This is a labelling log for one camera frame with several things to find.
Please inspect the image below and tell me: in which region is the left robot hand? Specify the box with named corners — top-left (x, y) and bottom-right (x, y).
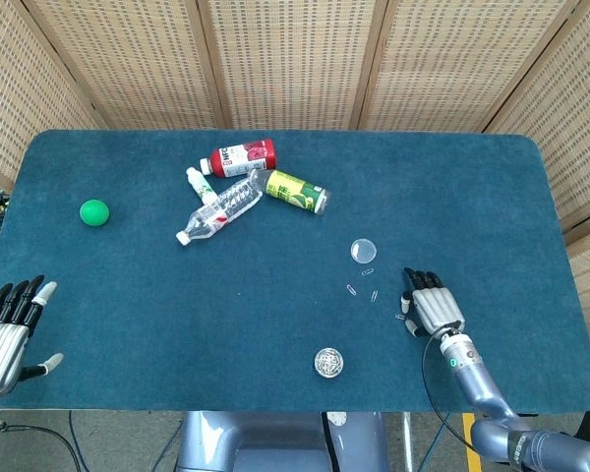
top-left (0, 274), bottom-right (65, 398)

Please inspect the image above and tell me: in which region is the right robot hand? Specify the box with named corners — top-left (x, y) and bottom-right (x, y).
top-left (399, 266), bottom-right (466, 339)

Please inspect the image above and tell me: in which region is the round container of paperclips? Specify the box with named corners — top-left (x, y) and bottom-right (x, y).
top-left (314, 347), bottom-right (346, 381)

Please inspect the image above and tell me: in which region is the clear round lid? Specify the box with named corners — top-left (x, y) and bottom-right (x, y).
top-left (350, 237), bottom-right (379, 266)

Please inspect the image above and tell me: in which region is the yellow floor tape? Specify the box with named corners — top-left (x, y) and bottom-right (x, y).
top-left (461, 412), bottom-right (483, 472)

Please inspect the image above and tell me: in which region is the metal table leg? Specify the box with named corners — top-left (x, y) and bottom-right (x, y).
top-left (401, 412), bottom-right (415, 472)

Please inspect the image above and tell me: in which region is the blue felt table mat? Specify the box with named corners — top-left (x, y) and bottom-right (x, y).
top-left (0, 128), bottom-right (590, 415)

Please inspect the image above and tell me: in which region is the green ball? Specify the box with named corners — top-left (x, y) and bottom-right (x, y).
top-left (79, 198), bottom-right (111, 228)

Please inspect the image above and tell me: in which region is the green yellow label bottle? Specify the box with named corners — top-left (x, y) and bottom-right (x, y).
top-left (255, 169), bottom-right (332, 216)

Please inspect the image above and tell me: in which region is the woven wooden screen panel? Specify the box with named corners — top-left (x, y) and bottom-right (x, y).
top-left (24, 0), bottom-right (232, 132)
top-left (484, 0), bottom-right (590, 340)
top-left (0, 0), bottom-right (104, 193)
top-left (196, 0), bottom-right (389, 132)
top-left (358, 0), bottom-right (584, 133)

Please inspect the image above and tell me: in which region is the blue grey robot torso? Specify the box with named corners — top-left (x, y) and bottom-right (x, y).
top-left (175, 410), bottom-right (389, 472)

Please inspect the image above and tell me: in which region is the clear plastic water bottle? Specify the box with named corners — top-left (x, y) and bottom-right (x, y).
top-left (175, 169), bottom-right (266, 246)

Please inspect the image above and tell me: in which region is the red juice bottle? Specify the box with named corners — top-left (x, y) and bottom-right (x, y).
top-left (199, 138), bottom-right (278, 179)

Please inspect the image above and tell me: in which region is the small white bottle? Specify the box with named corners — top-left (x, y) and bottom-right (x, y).
top-left (185, 166), bottom-right (218, 206)

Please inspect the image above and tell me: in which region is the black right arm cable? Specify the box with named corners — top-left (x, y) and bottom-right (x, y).
top-left (420, 326), bottom-right (476, 451)

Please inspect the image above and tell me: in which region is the black floor cable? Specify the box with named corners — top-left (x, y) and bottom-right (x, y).
top-left (0, 422), bottom-right (80, 472)

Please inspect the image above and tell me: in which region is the blue floor cable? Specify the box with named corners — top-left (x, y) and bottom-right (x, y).
top-left (417, 423), bottom-right (447, 472)
top-left (67, 411), bottom-right (88, 472)

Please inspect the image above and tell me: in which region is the black torso cable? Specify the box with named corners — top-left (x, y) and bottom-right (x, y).
top-left (321, 412), bottom-right (336, 472)

